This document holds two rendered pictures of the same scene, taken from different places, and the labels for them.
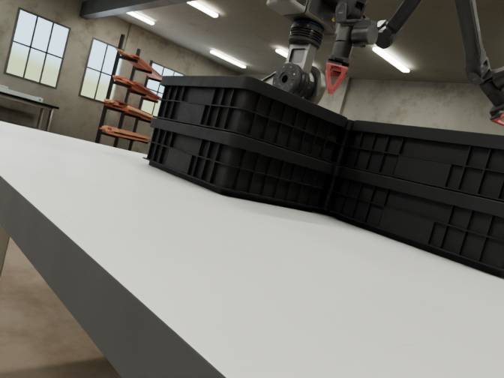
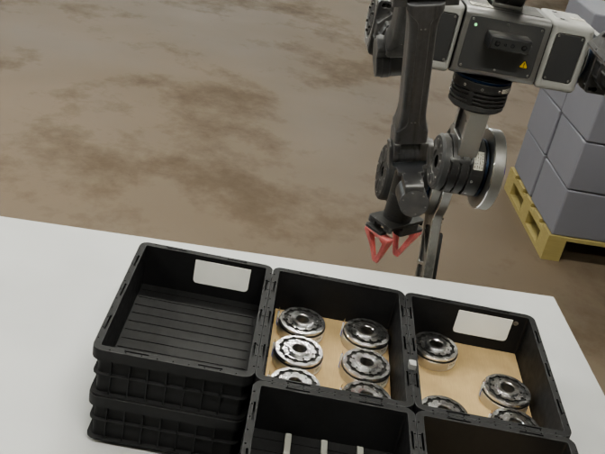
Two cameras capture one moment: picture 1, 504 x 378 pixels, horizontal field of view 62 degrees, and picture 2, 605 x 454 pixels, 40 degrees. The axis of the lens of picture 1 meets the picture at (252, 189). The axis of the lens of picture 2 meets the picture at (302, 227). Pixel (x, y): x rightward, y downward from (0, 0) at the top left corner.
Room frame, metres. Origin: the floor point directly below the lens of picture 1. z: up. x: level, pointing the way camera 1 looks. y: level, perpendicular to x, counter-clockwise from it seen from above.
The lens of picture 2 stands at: (0.03, -0.91, 1.90)
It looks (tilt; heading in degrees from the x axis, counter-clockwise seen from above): 28 degrees down; 36
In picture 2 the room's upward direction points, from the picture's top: 12 degrees clockwise
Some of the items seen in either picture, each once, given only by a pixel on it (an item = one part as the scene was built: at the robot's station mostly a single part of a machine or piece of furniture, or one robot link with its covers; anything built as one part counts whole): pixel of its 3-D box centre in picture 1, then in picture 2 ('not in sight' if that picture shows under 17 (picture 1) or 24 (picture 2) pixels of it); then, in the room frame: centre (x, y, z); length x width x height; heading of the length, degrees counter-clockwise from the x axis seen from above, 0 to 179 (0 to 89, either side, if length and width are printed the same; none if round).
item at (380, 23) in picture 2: not in sight; (393, 33); (1.52, 0.05, 1.45); 0.09 x 0.08 x 0.12; 134
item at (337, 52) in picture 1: (340, 55); (399, 209); (1.36, -0.16, 1.17); 0.10 x 0.07 x 0.07; 172
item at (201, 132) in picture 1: (232, 163); (182, 367); (1.04, 0.06, 0.76); 0.40 x 0.30 x 0.12; 39
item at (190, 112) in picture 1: (243, 121); (188, 327); (1.04, 0.06, 0.87); 0.40 x 0.30 x 0.11; 39
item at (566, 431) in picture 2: not in sight; (479, 361); (1.42, -0.40, 0.92); 0.40 x 0.30 x 0.02; 39
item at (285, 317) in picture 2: not in sight; (302, 321); (1.27, -0.05, 0.86); 0.10 x 0.10 x 0.01
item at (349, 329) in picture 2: not in sight; (366, 332); (1.37, -0.16, 0.86); 0.10 x 0.10 x 0.01
